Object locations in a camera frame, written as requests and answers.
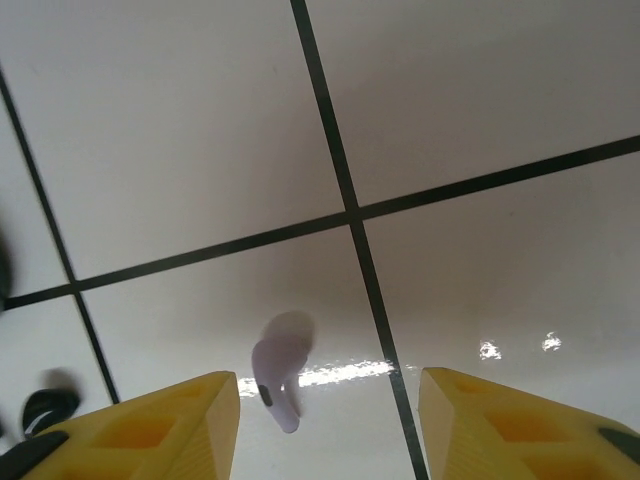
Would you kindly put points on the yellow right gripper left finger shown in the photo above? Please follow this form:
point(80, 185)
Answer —
point(150, 440)

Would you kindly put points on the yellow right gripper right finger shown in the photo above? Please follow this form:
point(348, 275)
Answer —
point(525, 440)

